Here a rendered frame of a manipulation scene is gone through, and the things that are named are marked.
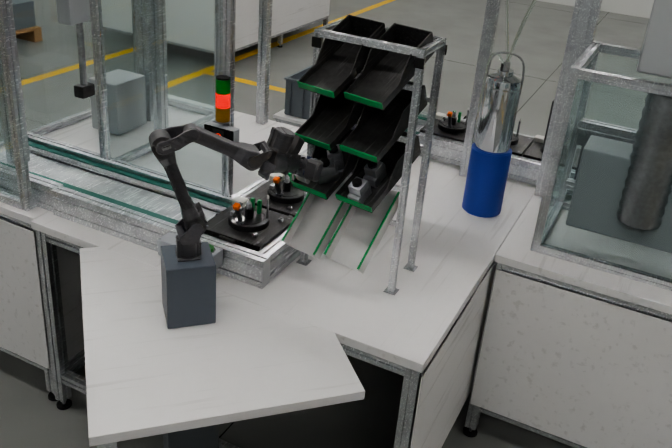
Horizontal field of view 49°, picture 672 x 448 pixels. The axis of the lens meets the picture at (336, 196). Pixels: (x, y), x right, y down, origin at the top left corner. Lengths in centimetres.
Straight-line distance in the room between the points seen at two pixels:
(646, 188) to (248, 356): 140
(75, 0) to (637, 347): 244
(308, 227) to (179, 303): 49
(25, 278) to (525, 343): 190
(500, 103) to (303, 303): 107
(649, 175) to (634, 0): 1001
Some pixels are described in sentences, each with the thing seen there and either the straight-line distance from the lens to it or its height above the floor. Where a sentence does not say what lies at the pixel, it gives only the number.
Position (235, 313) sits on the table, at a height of 86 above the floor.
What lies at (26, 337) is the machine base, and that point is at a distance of 327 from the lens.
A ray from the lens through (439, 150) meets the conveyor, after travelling 345.
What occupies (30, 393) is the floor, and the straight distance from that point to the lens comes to 344.
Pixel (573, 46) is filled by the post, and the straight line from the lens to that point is 308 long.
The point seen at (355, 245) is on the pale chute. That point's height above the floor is 104.
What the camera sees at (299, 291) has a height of 86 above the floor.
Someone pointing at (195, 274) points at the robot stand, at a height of 104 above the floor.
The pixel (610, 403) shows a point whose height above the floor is 40.
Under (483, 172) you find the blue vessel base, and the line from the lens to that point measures 292.
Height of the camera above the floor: 218
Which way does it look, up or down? 26 degrees down
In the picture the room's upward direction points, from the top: 5 degrees clockwise
